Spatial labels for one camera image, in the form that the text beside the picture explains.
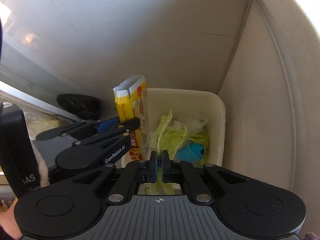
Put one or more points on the black plastic bag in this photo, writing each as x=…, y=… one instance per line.
x=77, y=105

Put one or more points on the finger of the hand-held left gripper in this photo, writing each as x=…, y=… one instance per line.
x=107, y=125
x=120, y=130

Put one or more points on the beige counter cabinet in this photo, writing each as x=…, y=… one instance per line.
x=257, y=105

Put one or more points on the yellow and red box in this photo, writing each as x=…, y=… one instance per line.
x=135, y=100

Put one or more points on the clear plastic bag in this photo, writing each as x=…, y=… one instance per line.
x=192, y=123

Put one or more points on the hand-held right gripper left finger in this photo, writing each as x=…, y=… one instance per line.
x=154, y=166

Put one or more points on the white fluffy sleeve cuff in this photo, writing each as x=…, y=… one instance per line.
x=42, y=165

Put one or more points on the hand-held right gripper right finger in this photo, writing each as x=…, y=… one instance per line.
x=165, y=166

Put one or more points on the cream plastic trash bin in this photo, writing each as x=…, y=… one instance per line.
x=217, y=120

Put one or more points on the metal door frame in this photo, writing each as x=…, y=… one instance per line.
x=25, y=91

